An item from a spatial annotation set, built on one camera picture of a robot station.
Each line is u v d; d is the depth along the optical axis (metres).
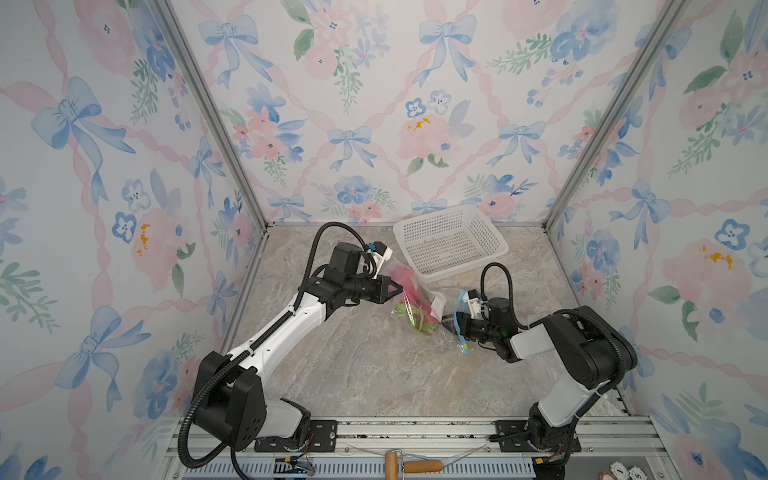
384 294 0.71
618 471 0.70
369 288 0.69
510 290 0.76
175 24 0.71
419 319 0.78
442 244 1.13
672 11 0.69
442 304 0.84
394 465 0.69
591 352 0.48
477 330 0.82
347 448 0.73
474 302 0.88
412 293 0.79
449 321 0.86
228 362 0.42
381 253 0.72
